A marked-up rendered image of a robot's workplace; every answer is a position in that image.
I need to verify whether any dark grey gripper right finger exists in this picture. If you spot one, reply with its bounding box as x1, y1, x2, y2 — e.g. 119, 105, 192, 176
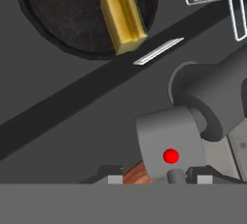
185, 165, 243, 185

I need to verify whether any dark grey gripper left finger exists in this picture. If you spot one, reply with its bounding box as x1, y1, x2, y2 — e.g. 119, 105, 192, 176
78, 164, 124, 185

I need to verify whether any yellow sponge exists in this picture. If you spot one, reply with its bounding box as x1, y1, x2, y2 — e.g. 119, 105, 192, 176
99, 0, 150, 56

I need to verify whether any dark round pan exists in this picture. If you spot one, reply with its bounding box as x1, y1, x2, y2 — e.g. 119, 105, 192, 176
9, 0, 160, 62

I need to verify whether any grey rounded housing red dot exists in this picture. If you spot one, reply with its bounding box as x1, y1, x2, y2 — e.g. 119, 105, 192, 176
134, 104, 207, 185

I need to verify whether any grey cylindrical tube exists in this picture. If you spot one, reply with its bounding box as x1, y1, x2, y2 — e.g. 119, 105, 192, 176
167, 45, 247, 143

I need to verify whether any black drawer front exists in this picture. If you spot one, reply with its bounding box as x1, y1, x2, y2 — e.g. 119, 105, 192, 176
0, 0, 247, 162

